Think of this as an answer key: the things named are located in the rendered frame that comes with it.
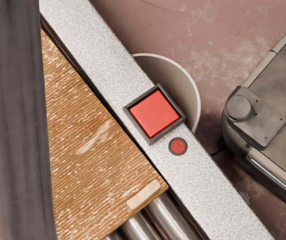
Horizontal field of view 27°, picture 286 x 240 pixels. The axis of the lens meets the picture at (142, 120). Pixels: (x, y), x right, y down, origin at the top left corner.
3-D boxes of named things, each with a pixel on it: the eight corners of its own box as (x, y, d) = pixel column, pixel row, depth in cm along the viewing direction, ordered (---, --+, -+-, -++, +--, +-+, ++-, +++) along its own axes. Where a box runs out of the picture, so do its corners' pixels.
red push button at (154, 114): (158, 92, 100) (158, 89, 99) (179, 119, 98) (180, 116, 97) (129, 112, 99) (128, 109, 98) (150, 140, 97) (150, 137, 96)
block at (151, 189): (155, 181, 93) (155, 177, 90) (162, 190, 93) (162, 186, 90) (125, 205, 92) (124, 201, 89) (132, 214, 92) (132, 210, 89)
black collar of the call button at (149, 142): (159, 85, 100) (159, 82, 99) (186, 120, 98) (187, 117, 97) (122, 111, 99) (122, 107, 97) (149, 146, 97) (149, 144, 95)
